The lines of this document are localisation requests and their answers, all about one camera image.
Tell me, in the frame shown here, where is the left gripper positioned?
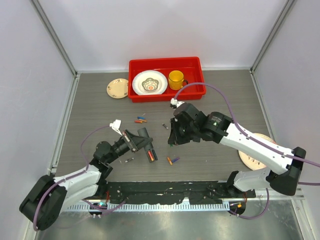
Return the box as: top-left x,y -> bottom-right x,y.
106,129 -> 153,164

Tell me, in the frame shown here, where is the red orange battery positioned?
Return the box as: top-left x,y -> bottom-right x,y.
147,150 -> 154,162

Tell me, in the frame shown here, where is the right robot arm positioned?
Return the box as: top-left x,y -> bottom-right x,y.
168,98 -> 306,198

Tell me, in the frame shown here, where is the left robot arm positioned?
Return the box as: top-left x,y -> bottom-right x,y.
19,128 -> 153,232

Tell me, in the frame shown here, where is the yellow mug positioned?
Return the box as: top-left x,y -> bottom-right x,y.
168,70 -> 189,91

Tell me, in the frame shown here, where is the small patterned bowl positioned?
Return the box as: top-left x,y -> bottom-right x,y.
141,77 -> 159,92

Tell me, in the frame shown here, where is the red plastic bin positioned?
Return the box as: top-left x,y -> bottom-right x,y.
128,56 -> 206,103

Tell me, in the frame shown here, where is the white plate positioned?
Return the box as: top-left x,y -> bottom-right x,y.
131,70 -> 168,96

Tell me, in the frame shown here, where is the beige floral saucer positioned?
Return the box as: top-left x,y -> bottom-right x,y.
106,78 -> 129,99

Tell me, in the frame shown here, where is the beige floral plate right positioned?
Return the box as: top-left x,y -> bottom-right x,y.
238,133 -> 276,171

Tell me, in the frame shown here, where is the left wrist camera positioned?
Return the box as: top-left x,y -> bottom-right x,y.
109,119 -> 123,136

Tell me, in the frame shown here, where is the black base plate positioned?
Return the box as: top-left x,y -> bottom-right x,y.
85,181 -> 256,205

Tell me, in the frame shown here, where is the perforated cable duct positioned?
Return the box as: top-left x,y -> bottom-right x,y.
65,200 -> 230,212

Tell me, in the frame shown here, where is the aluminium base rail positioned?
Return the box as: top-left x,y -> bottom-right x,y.
31,184 -> 306,202

